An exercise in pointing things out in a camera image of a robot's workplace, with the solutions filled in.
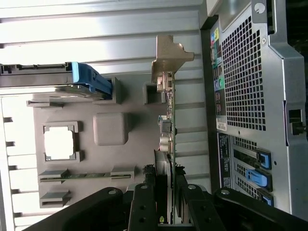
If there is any grey parts rack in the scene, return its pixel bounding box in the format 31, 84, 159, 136
25, 76, 169, 212

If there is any blue card retention clip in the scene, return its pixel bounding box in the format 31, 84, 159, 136
255, 147, 272, 169
260, 194, 274, 207
245, 169, 273, 193

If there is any silver CPU chip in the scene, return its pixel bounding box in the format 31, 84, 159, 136
44, 126, 75, 160

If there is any open PC case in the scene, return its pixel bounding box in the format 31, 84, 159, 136
199, 0, 308, 217

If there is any silver hard disk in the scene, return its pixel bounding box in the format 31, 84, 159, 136
0, 63, 108, 101

